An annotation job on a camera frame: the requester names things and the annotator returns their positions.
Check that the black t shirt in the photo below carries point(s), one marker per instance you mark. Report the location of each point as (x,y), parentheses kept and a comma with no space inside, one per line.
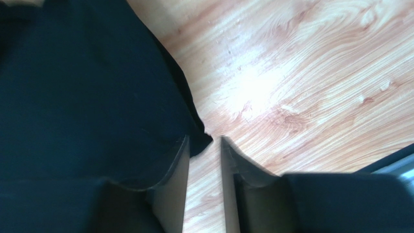
(88,97)

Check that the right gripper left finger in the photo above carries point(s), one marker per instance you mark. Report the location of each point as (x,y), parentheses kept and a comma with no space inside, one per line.
(158,208)

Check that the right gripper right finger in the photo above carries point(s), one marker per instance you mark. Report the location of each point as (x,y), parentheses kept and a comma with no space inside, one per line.
(255,200)

